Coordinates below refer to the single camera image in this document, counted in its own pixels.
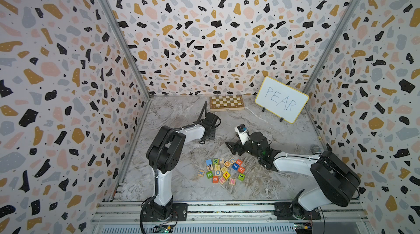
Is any red B block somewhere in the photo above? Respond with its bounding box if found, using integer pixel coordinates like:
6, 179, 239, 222
212, 176, 219, 184

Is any wooden blue X block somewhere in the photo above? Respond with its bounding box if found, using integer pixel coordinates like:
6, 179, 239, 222
198, 169, 205, 177

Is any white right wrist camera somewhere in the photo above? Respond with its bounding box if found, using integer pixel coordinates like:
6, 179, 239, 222
235, 124, 249, 145

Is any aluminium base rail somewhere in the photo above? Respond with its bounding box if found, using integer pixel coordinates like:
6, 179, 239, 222
91, 201, 374, 234

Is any yellow E block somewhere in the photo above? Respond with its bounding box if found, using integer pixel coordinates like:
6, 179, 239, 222
223, 172, 231, 180

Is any glitter microphone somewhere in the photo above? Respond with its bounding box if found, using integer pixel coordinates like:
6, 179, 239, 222
310, 144, 324, 155

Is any wooden chessboard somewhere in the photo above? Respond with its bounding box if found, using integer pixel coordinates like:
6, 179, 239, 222
210, 95, 245, 112

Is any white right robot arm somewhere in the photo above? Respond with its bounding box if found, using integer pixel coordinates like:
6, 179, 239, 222
225, 130, 361, 217

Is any green two block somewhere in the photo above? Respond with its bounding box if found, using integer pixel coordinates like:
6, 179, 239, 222
206, 171, 213, 179

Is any green I block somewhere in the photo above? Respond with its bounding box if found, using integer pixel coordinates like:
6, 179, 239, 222
238, 173, 245, 181

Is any yellow framed whiteboard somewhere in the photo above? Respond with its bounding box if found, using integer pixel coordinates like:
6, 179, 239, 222
255, 76, 309, 123

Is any wooden pink H block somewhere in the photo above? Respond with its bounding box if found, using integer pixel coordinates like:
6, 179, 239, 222
218, 177, 226, 185

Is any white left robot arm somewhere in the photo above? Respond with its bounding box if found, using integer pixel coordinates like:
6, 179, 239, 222
146, 113, 222, 207

